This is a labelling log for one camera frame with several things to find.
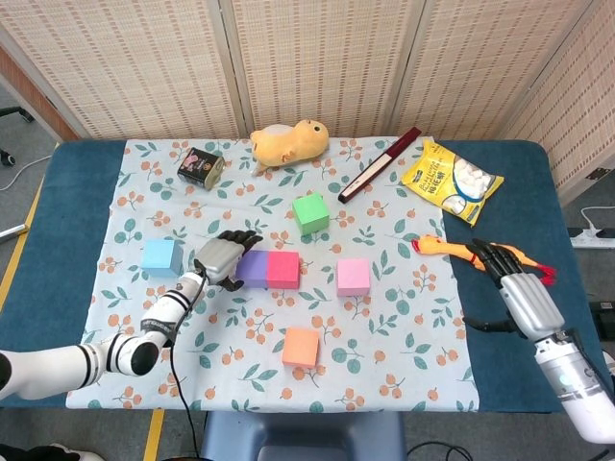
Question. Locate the light blue cube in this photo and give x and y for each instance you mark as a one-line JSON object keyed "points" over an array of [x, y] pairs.
{"points": [[158, 259]]}

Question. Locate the bamboo folding screen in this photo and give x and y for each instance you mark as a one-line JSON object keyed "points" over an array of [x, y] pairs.
{"points": [[144, 72]]}

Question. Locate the floral print tablecloth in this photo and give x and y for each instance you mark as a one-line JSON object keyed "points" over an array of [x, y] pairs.
{"points": [[216, 326]]}

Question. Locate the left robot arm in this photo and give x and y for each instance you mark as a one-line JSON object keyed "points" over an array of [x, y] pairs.
{"points": [[53, 367]]}

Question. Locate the green cube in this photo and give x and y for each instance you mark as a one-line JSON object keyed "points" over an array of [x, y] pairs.
{"points": [[310, 213]]}

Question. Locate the black office chair base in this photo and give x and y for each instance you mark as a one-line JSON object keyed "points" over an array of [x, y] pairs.
{"points": [[17, 113]]}

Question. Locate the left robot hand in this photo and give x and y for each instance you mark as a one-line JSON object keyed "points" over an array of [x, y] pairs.
{"points": [[218, 259]]}

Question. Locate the white stick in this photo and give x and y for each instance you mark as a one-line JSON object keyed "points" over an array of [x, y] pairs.
{"points": [[13, 232]]}

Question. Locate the purple cube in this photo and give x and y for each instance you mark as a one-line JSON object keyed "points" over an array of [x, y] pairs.
{"points": [[254, 269]]}

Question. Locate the light pink cube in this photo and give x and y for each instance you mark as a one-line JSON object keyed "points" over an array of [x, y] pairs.
{"points": [[353, 277]]}

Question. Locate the dark red folded fan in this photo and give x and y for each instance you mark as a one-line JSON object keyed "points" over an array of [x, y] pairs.
{"points": [[377, 168]]}

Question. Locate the white power strip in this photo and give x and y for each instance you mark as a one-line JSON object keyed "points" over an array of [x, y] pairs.
{"points": [[593, 238]]}

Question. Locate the black luncheon meat can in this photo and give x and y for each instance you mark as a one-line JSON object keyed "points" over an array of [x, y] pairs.
{"points": [[199, 168]]}

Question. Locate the black box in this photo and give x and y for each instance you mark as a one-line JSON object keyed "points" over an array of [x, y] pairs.
{"points": [[604, 314]]}

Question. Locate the magenta red cube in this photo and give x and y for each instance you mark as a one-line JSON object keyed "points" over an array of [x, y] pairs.
{"points": [[283, 270]]}

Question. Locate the orange cube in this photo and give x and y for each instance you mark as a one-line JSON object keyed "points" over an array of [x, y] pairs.
{"points": [[300, 348]]}

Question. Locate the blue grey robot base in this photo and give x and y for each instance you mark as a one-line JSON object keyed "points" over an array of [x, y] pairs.
{"points": [[302, 434]]}

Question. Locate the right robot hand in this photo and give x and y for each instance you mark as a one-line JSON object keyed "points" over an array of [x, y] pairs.
{"points": [[531, 305]]}

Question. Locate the yellow plush animal toy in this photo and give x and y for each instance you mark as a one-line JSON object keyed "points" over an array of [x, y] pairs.
{"points": [[288, 144]]}

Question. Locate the yellow rubber chicken toy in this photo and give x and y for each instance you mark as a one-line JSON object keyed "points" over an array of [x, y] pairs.
{"points": [[439, 249]]}

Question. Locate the yellow marshmallow bag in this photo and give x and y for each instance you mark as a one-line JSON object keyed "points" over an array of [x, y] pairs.
{"points": [[449, 180]]}

